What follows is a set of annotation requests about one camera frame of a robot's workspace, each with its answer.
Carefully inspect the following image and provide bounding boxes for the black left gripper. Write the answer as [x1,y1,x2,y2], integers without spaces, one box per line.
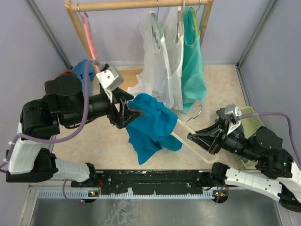
[63,87,144,129]

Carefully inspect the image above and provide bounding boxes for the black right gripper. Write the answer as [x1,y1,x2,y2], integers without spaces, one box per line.
[187,118,259,162]

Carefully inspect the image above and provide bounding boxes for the blue t-shirt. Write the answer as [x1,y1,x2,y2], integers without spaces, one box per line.
[126,93,182,165]

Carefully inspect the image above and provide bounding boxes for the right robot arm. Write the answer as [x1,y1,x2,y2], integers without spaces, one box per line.
[187,119,301,212]

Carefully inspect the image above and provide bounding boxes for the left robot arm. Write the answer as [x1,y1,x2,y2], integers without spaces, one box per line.
[6,75,98,187]

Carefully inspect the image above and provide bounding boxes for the grey t-shirt in basket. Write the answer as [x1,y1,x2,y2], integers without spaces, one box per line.
[216,108,225,120]

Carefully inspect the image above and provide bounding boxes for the white t-shirt on green hanger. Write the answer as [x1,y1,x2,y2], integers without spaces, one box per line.
[127,11,174,109]

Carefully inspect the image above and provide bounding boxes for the white t-shirt on wooden hanger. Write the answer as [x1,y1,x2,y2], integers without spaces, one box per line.
[163,7,184,111]

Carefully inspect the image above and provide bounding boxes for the teal t-shirt on hanger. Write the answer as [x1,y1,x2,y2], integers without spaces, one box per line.
[182,7,207,114]

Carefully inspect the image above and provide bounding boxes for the green hanger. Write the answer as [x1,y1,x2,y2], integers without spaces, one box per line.
[150,12,164,50]

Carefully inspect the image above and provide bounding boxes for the pink hanger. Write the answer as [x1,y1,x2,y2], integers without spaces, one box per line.
[75,2,98,60]

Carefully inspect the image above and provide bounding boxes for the wooden hanger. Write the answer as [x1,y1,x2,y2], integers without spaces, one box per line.
[177,0,186,38]

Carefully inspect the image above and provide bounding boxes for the yellow hanger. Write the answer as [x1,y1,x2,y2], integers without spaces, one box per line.
[190,7,199,36]

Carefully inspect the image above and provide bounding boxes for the light green perforated basket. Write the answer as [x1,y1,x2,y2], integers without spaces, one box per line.
[232,106,264,170]

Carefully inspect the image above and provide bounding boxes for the light blue striped cloth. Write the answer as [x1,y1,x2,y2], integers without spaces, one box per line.
[71,60,96,96]

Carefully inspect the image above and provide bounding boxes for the brown cloth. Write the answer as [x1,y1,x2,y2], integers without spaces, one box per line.
[61,71,76,76]

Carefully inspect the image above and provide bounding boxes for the wooden clothes rack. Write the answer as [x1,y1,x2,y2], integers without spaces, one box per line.
[63,0,214,95]

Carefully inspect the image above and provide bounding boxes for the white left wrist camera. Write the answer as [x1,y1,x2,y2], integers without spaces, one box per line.
[96,64,125,91]

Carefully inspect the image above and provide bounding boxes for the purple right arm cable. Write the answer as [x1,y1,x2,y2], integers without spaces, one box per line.
[236,112,301,170]

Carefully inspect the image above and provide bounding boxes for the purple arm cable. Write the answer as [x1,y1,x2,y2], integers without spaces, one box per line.
[236,112,301,170]
[0,59,102,174]

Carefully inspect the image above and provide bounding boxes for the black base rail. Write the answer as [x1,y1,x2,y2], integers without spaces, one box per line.
[71,169,224,195]

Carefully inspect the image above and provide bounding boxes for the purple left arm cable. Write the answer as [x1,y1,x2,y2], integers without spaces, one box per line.
[0,59,102,174]

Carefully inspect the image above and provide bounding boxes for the white toothed cable strip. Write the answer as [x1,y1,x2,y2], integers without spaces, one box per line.
[37,189,230,200]

